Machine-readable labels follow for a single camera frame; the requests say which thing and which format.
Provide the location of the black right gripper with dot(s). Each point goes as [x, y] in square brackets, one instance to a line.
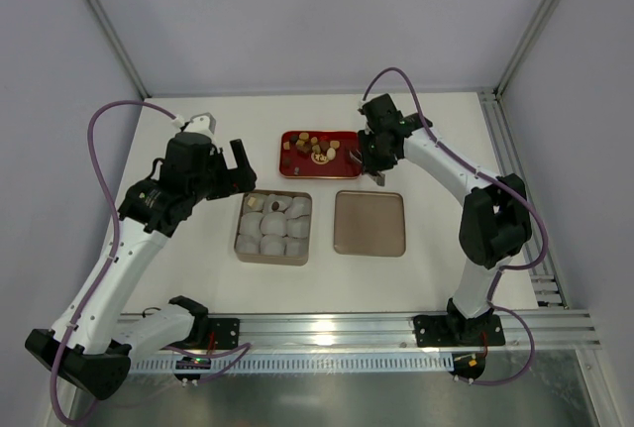
[371, 165]

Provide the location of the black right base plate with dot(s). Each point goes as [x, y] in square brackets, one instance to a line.
[454, 330]

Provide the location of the red chocolate tray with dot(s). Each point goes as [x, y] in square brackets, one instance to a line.
[307, 151]

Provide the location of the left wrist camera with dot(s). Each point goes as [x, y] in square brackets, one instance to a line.
[196, 130]

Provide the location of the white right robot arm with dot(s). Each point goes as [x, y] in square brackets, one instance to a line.
[495, 223]

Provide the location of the metal serving tongs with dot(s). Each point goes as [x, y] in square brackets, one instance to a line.
[368, 168]

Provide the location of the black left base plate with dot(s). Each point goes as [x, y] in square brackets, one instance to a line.
[223, 333]

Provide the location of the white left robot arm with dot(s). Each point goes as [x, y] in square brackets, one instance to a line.
[83, 346]

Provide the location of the gold tin box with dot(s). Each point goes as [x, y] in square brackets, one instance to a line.
[274, 238]

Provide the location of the gold tin lid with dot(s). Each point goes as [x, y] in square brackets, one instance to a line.
[369, 223]

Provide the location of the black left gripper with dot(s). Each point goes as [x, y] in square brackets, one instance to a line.
[228, 175]

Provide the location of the aluminium mounting rail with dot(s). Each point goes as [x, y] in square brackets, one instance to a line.
[551, 329]

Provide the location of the slotted cable duct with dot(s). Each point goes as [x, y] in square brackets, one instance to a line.
[301, 363]

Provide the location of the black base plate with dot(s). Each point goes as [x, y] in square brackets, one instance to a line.
[454, 330]
[223, 333]

